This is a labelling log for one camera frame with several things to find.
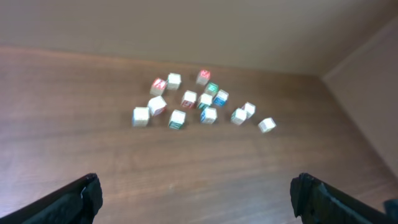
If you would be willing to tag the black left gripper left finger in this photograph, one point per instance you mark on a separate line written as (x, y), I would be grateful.
(77, 202)

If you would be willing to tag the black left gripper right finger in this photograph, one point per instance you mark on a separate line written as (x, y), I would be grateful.
(317, 202)

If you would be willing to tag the blue sided plain wooden block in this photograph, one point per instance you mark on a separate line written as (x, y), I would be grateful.
(140, 116)

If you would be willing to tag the yellow engraved wooden block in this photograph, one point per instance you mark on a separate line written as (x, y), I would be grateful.
(266, 125)

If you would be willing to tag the red sided wooden block left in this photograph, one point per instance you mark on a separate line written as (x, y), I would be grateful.
(156, 105)

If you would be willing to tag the red sided wooden block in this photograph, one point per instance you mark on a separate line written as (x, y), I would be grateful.
(156, 105)
(189, 99)

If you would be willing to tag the green sided wooden block lower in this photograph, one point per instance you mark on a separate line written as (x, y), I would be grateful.
(177, 119)

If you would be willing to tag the green sided wooden block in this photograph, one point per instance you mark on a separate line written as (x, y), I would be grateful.
(177, 119)
(204, 101)

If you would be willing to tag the blue engraved wooden block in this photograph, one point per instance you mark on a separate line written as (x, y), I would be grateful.
(208, 115)

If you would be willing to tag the red letter A block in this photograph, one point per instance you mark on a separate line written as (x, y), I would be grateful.
(158, 87)

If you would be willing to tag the green sided wooden block centre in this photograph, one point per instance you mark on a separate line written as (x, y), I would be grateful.
(204, 101)

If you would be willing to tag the red sided wooden block centre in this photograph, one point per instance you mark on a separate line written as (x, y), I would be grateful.
(189, 99)

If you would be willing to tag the green top wooden block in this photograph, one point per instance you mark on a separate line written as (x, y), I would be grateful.
(211, 89)

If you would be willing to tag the plain wooden block top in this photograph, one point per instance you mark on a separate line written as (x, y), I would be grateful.
(173, 81)

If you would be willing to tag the red letter M block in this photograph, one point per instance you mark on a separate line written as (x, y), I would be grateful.
(203, 77)

